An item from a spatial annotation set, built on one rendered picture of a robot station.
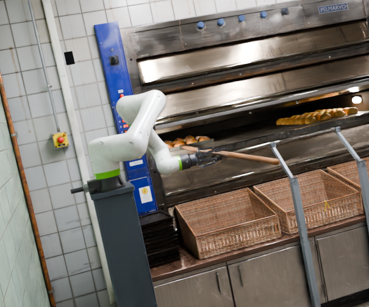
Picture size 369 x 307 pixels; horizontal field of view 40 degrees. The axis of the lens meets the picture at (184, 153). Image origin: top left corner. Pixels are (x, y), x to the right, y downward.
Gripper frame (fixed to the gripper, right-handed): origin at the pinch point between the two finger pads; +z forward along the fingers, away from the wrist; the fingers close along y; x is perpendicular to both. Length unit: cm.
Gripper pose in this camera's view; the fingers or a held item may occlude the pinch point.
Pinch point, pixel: (221, 153)
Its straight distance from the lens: 306.6
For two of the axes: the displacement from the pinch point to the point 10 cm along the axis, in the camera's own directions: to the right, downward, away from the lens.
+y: 2.0, 9.8, 1.0
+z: 9.5, -2.2, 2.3
